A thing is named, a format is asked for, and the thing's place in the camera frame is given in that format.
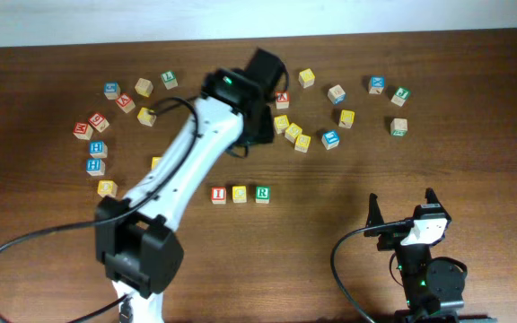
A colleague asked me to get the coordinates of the green R block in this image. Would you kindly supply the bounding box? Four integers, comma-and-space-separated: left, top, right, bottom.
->
255, 186, 271, 204

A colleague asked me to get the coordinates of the yellow C block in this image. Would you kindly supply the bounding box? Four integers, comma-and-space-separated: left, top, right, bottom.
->
232, 186, 247, 203

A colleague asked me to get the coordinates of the red I block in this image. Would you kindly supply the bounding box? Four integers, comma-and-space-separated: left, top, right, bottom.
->
211, 187, 226, 205

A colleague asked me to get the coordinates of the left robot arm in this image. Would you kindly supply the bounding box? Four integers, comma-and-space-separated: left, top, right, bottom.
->
95, 48, 289, 322

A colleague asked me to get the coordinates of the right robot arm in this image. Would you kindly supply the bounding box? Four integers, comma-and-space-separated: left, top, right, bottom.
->
364, 188, 468, 322

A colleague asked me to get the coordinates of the yellow S block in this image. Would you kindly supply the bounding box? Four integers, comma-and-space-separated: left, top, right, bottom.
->
274, 115, 290, 134

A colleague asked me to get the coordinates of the yellow block middle cluster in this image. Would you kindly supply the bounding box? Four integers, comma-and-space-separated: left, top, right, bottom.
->
285, 123, 302, 144

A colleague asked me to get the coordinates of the yellow block cluster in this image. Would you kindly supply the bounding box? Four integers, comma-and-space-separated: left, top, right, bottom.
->
294, 134, 311, 153
285, 123, 302, 144

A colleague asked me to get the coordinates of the red A block right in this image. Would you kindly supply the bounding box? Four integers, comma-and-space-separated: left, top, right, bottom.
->
276, 92, 290, 109

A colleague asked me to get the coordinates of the red a block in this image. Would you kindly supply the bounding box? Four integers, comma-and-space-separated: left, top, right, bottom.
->
115, 93, 136, 113
276, 92, 290, 109

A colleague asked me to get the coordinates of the yellow block lower cluster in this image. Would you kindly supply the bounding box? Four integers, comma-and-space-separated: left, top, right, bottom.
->
294, 134, 311, 153

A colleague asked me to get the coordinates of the blue E block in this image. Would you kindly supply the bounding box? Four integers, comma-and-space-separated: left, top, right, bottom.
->
321, 130, 340, 150

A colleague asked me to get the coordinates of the yellow block top right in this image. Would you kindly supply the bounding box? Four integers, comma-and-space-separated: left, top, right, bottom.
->
298, 68, 315, 88

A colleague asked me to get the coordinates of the plain green-sided block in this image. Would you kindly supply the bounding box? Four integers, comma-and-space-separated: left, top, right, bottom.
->
390, 118, 407, 136

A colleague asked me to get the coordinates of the plain blue-sided block right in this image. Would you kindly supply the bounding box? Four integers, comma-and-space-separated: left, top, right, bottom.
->
328, 84, 346, 105

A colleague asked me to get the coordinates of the green J block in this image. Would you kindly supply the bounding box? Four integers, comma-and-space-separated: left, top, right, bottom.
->
390, 87, 411, 107

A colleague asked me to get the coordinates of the green L block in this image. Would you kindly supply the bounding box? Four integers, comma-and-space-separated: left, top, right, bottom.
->
161, 70, 178, 90

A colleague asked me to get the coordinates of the yellow O block centre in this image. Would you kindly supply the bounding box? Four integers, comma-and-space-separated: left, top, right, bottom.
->
151, 157, 161, 170

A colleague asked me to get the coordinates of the yellow o block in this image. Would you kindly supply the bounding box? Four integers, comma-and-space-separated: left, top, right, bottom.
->
151, 157, 161, 170
97, 180, 118, 198

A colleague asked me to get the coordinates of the yellow block upper left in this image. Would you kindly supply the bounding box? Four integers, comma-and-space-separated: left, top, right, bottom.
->
137, 107, 156, 127

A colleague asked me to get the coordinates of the blue K block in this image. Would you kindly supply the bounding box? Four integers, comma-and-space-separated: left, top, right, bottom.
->
368, 76, 385, 94

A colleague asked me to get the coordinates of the plain yellow-edged block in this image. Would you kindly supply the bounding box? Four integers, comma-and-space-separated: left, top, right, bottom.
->
135, 78, 153, 97

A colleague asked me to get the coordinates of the red A block left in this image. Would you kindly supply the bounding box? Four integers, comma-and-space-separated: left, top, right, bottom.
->
115, 93, 136, 113

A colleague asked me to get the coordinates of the blue 5 block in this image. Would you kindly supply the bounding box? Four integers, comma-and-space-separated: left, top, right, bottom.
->
103, 82, 121, 100

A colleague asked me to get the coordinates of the red 9 block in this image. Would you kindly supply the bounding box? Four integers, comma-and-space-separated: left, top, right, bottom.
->
88, 112, 110, 133

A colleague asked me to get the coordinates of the blue H block upper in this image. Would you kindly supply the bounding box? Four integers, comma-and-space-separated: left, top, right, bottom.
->
89, 141, 108, 159

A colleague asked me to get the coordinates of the blue h block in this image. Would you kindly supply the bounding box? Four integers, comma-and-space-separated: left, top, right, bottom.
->
86, 159, 106, 176
89, 141, 108, 159

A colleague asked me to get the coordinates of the yellow O block left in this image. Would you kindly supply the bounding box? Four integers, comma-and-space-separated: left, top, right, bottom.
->
97, 180, 118, 198

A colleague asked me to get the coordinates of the blue H block lower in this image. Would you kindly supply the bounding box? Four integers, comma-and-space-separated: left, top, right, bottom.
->
86, 159, 106, 176

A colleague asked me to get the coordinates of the red M block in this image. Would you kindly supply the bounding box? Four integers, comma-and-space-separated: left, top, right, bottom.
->
73, 122, 93, 140

